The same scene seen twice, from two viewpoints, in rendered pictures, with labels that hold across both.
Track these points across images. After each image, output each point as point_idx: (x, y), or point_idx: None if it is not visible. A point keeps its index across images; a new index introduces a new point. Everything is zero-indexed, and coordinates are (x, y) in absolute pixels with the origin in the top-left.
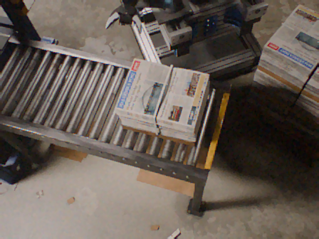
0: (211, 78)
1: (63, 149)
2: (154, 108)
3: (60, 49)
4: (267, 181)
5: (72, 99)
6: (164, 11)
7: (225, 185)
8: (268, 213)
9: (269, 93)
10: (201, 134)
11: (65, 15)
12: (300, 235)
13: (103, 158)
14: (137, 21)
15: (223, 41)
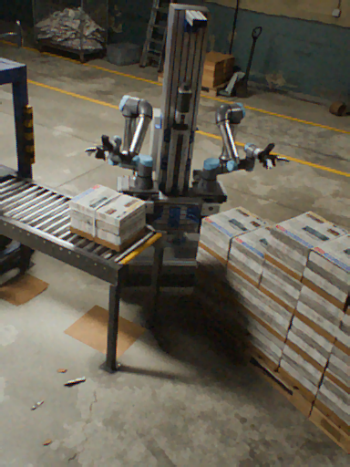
0: (169, 275)
1: (5, 293)
2: (97, 206)
3: (46, 186)
4: (190, 365)
5: (40, 211)
6: (137, 185)
7: (148, 358)
8: (180, 389)
9: (207, 274)
10: (128, 249)
11: None
12: (204, 414)
13: (44, 253)
14: (106, 153)
15: (190, 250)
